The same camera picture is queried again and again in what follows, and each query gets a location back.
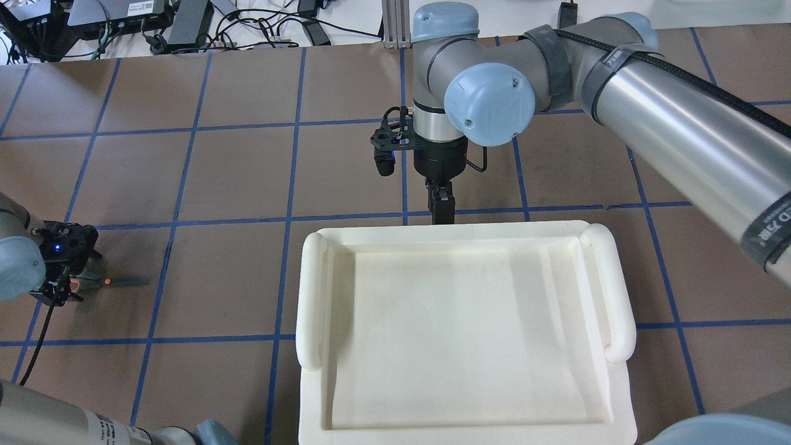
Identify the orange grey handled scissors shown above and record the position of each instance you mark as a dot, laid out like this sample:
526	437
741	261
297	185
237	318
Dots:
83	283

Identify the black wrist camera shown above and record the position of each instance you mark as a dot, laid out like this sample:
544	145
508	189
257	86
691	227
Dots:
395	132
68	245

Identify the black power adapter brick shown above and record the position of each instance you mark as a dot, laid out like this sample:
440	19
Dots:
190	27

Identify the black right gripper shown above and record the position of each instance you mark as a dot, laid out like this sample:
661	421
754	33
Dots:
439	158

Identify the aluminium frame post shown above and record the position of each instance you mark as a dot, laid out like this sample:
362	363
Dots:
395	23

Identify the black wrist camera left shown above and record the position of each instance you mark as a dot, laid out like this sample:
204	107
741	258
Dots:
68	245

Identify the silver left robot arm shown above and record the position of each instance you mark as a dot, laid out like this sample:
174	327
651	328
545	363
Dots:
31	417

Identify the white plastic tray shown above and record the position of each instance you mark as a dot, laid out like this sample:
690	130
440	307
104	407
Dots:
503	333

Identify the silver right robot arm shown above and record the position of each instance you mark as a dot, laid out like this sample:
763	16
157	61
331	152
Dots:
729	158

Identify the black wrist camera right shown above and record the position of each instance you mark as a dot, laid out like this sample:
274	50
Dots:
395	132

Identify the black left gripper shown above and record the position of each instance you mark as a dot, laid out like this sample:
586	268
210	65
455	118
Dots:
60	290

